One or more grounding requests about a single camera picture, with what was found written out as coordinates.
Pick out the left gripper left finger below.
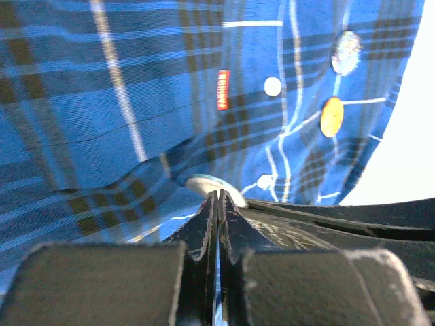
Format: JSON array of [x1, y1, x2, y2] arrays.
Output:
[[1, 192, 218, 325]]

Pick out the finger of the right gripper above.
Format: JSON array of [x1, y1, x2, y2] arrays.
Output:
[[244, 198, 434, 287]]

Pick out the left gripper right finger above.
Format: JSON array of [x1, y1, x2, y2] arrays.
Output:
[[218, 191, 432, 325]]

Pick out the blue plaid shirt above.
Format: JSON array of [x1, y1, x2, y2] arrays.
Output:
[[1, 1, 425, 293]]

